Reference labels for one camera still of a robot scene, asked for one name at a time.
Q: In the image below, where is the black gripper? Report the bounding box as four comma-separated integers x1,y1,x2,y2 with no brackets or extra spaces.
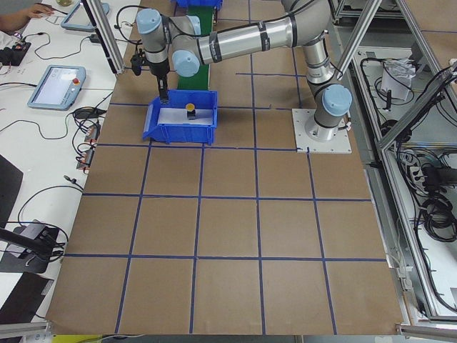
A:
148,59,169,104

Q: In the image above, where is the yellow push button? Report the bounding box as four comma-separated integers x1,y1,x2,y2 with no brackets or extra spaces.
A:
186,103,196,120

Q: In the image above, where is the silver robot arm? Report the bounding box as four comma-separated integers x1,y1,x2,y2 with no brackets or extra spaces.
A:
131,1,352,142

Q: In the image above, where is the person's hand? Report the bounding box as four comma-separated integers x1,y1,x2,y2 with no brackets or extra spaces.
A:
26,3,54,19

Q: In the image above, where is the green conveyor belt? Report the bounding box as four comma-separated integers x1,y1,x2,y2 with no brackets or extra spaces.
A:
177,6,214,91

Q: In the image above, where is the left blue plastic bin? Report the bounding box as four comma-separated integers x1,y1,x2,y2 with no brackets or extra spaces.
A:
142,89,219,144

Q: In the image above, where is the blue plastic bin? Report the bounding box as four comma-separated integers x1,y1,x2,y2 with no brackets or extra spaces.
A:
175,0,223,9
142,89,219,144

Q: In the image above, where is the right blue plastic bin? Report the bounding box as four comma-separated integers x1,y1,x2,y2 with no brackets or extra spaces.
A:
175,0,223,9

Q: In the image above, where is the black power adapter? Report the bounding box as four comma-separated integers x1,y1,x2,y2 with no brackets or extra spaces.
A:
89,34,101,44

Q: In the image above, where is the near teach pendant tablet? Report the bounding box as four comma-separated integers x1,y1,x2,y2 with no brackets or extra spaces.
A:
27,65,86,110

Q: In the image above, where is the teach pendant tablet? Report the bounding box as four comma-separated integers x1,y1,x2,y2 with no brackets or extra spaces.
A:
27,65,86,110
60,1,94,32

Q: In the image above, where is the far teach pendant tablet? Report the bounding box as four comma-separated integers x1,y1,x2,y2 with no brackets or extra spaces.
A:
60,1,94,32

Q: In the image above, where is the brown paper table mat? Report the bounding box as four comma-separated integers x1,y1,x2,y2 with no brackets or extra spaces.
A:
46,48,403,335

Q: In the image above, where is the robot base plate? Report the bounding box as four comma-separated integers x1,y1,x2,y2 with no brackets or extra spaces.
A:
292,109,352,154

